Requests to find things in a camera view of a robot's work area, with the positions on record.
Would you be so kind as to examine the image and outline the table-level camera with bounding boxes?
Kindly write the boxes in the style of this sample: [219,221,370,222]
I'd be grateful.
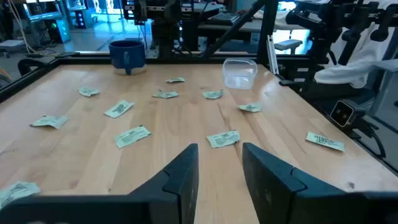
[329,99,366,128]

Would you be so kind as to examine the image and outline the black camera cable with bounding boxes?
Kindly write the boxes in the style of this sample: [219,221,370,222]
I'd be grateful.
[357,119,388,158]

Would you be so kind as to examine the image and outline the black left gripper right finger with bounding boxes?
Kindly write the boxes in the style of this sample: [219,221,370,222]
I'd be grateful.
[241,142,398,224]

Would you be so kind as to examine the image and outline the lit computer tower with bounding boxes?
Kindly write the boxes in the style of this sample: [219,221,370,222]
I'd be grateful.
[46,18,72,44]

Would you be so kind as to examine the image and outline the black keyboard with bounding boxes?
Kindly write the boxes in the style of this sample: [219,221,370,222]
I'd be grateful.
[206,11,242,26]

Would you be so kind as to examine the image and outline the white metal strip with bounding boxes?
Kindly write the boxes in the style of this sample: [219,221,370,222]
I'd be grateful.
[266,34,280,75]

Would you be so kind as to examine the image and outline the person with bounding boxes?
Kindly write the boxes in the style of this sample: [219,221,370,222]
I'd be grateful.
[313,0,398,90]

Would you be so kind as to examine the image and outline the grey chair armrest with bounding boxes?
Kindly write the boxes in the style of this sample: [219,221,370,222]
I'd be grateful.
[274,39,304,52]

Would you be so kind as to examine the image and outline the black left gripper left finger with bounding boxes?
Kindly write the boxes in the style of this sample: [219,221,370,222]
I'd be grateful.
[0,142,200,224]

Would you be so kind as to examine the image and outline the blue ceramic mug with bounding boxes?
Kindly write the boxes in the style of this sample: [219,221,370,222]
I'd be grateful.
[108,39,147,76]

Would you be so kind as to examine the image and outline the black articulated rig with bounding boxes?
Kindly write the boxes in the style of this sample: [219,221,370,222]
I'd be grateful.
[285,0,398,68]

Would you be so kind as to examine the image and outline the grey desk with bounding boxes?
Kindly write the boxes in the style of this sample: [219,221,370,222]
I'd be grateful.
[197,18,308,34]

